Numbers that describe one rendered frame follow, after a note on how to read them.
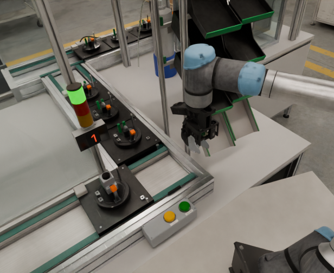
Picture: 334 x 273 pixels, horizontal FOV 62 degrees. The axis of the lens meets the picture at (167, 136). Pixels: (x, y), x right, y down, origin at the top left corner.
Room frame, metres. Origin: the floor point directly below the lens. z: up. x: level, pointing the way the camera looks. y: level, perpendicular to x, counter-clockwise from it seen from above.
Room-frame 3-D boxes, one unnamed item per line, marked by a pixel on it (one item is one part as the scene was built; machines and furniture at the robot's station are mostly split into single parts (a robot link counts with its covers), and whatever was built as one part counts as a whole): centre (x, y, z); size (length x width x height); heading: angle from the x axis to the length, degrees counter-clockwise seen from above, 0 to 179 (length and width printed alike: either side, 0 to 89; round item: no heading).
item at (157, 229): (0.55, 0.02, 0.93); 0.21 x 0.07 x 0.06; 121
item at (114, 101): (1.21, 0.32, 1.01); 0.24 x 0.24 x 0.13; 31
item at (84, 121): (0.78, 0.28, 1.28); 0.05 x 0.05 x 0.05
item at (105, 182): (0.68, 0.25, 1.06); 0.08 x 0.04 x 0.07; 31
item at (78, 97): (0.78, 0.28, 1.38); 0.05 x 0.05 x 0.05
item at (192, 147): (0.61, -0.08, 1.26); 0.06 x 0.03 x 0.09; 31
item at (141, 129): (1.00, 0.19, 1.01); 0.24 x 0.24 x 0.13; 31
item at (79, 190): (0.70, 0.37, 0.97); 0.05 x 0.05 x 0.04; 31
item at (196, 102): (0.62, -0.10, 1.45); 0.08 x 0.08 x 0.05
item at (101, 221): (0.67, 0.24, 0.96); 0.24 x 0.24 x 0.02; 31
